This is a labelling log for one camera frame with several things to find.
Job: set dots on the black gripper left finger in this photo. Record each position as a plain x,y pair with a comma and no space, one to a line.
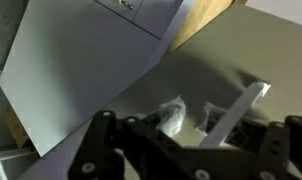
101,150

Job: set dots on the brown cardboard box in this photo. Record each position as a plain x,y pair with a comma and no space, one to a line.
16,130

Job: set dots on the grey base cabinet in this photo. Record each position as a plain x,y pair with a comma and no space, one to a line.
74,66

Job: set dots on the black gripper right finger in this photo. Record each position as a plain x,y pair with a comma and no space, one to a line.
277,143

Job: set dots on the beige unlabelled file drawer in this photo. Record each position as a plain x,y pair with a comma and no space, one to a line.
224,50

